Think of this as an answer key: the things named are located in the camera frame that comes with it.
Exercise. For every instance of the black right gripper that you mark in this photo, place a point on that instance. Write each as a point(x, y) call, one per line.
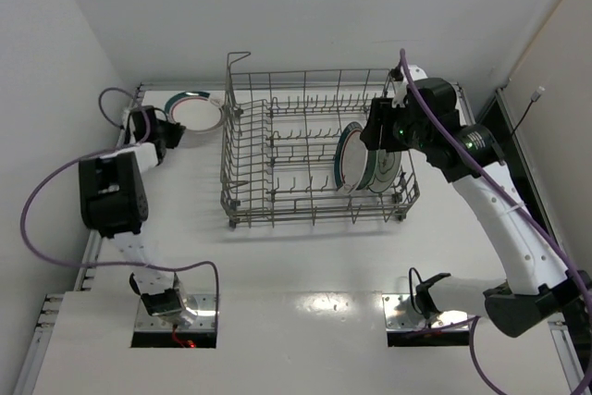
point(375, 124)

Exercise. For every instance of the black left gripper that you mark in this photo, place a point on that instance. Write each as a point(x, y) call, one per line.
point(171, 131)

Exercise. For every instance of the white plate teal line pattern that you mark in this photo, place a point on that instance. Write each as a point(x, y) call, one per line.
point(387, 168)

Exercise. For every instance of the green red rimmed plate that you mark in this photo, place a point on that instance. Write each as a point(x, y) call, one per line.
point(198, 112)
point(352, 163)

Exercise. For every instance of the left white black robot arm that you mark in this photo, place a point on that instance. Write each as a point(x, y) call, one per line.
point(114, 203)

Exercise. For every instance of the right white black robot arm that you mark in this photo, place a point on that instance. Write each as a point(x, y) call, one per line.
point(537, 282)

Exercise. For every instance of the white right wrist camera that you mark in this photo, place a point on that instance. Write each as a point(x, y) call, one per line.
point(400, 81)

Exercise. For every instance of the grey wire dish rack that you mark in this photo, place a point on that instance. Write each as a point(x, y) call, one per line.
point(280, 143)

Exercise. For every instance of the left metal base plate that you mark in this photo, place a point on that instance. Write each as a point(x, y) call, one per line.
point(199, 318)

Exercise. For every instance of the metal base plate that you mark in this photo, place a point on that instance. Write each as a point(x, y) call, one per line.
point(400, 317)
point(199, 318)

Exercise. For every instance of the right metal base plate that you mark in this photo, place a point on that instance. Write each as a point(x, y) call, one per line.
point(400, 317)

